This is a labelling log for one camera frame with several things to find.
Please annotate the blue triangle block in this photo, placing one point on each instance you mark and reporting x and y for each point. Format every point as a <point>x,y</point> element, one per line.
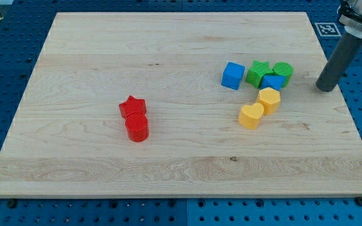
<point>272,81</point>

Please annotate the red cylinder block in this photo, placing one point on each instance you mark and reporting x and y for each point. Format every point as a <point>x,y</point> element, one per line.
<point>137,127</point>

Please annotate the black bolt left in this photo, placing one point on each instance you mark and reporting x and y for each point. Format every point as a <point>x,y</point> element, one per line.
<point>11,203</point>

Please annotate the blue cube block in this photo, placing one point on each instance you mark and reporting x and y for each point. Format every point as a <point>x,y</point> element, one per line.
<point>232,75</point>

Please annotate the wooden board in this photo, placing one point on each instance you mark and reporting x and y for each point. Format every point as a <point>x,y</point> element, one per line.
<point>68,139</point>

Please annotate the white fiducial marker tag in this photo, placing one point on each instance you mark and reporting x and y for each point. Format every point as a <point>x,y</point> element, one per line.
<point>326,29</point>

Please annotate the yellow heart block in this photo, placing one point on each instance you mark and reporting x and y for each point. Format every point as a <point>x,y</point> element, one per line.
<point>250,115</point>

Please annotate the green star block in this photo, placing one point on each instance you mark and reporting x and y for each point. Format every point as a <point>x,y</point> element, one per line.
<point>256,73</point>

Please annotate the black bolt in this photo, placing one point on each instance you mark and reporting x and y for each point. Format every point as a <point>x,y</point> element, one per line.
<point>358,201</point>
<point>11,203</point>

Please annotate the red star block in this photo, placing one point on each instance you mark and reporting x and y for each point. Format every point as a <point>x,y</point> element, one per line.
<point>132,106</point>

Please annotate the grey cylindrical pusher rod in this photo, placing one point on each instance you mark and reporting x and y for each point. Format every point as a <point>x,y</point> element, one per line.
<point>343,54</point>

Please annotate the green cylinder block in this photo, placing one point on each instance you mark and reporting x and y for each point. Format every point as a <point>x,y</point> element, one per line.
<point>283,69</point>

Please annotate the yellow hexagon block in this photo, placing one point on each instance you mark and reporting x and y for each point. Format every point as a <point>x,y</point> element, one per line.
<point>270,99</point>

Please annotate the black bolt right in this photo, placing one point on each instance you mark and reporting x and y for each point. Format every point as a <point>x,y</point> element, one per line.
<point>358,201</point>

